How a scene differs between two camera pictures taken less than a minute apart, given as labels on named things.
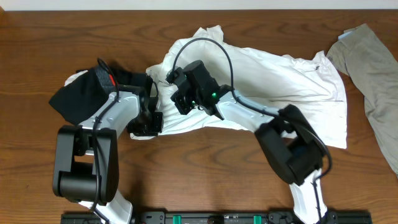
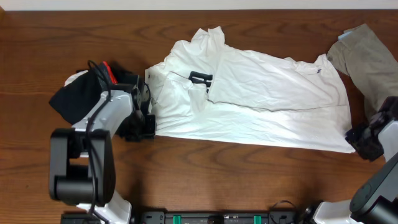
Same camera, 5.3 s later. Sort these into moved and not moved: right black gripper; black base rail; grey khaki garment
Moved: right black gripper
Not moved: grey khaki garment; black base rail
